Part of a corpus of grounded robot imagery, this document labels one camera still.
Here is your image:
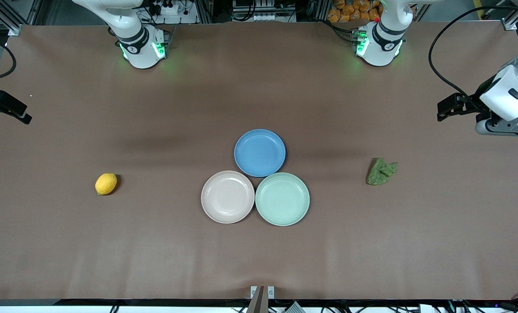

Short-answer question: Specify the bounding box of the green lettuce leaf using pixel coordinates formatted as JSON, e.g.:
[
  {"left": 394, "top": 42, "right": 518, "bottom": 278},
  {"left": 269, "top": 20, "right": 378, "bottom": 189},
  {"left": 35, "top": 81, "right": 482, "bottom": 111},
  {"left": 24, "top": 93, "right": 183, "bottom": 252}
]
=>
[{"left": 366, "top": 157, "right": 398, "bottom": 186}]

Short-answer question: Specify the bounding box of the yellow lemon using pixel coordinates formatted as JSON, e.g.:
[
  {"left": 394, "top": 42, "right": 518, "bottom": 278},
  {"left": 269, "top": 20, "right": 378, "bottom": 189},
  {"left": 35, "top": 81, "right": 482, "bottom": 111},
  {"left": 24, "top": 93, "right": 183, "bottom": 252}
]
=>
[{"left": 95, "top": 173, "right": 118, "bottom": 196}]

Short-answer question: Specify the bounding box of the pile of orange objects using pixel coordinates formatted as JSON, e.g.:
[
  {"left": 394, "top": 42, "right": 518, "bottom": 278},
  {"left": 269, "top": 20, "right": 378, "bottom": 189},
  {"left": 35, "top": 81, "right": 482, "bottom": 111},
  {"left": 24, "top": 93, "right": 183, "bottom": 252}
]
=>
[{"left": 328, "top": 0, "right": 383, "bottom": 23}]

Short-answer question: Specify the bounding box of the brown table cover sheet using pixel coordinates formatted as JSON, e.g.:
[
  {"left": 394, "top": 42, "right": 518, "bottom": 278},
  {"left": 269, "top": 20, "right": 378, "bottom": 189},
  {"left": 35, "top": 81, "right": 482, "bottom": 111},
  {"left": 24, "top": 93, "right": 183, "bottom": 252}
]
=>
[{"left": 0, "top": 21, "right": 518, "bottom": 301}]

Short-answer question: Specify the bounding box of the white power strip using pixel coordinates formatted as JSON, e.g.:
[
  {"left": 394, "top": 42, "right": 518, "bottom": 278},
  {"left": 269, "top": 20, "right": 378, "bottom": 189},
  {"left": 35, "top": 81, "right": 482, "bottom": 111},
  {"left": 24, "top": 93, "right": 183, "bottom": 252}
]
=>
[{"left": 148, "top": 0, "right": 198, "bottom": 24}]

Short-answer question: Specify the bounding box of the pale green plate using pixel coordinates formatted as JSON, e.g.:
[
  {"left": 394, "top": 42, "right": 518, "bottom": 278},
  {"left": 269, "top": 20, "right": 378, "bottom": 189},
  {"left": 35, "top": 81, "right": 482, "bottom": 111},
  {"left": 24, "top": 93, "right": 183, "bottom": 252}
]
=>
[{"left": 255, "top": 172, "right": 311, "bottom": 227}]

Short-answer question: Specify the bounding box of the blue plate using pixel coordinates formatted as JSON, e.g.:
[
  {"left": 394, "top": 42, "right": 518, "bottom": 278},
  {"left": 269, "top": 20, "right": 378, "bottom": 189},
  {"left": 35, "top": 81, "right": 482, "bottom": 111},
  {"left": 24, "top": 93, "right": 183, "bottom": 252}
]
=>
[{"left": 234, "top": 129, "right": 286, "bottom": 178}]

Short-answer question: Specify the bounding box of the pale pink plate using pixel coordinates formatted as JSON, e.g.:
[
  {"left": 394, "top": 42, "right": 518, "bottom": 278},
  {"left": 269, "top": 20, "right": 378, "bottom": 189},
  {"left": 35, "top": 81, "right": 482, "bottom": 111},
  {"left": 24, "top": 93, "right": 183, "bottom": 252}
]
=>
[{"left": 201, "top": 170, "right": 255, "bottom": 224}]

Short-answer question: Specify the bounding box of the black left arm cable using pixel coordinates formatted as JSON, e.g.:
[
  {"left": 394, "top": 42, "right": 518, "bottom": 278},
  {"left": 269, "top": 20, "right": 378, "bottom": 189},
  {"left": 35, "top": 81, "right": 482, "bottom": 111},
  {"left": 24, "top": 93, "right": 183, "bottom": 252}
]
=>
[{"left": 428, "top": 4, "right": 518, "bottom": 105}]

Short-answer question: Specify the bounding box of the aluminium frame profile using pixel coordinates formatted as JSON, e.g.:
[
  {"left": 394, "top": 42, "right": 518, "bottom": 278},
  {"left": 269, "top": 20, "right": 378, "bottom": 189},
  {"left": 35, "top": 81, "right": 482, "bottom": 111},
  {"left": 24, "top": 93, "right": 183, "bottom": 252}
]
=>
[
  {"left": 309, "top": 0, "right": 331, "bottom": 22},
  {"left": 0, "top": 0, "right": 40, "bottom": 36},
  {"left": 196, "top": 0, "right": 216, "bottom": 24},
  {"left": 502, "top": 0, "right": 518, "bottom": 31}
]

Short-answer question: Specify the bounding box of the black base cable bundle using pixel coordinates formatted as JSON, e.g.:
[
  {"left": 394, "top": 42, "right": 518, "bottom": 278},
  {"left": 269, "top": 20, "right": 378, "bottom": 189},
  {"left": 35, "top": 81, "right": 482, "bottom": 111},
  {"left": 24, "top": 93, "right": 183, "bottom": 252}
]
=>
[{"left": 324, "top": 20, "right": 359, "bottom": 44}]

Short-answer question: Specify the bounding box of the black table edge rail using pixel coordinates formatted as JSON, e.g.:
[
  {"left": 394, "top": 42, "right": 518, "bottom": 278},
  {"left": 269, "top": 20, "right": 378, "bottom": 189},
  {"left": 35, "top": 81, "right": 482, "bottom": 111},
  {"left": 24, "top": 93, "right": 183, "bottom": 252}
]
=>
[{"left": 0, "top": 298, "right": 518, "bottom": 307}]

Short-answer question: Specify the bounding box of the metal mount bracket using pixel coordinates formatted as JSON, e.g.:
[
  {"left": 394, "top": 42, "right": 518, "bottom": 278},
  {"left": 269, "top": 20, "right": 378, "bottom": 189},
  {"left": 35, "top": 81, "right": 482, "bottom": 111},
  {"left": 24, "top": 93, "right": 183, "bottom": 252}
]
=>
[{"left": 247, "top": 285, "right": 275, "bottom": 313}]

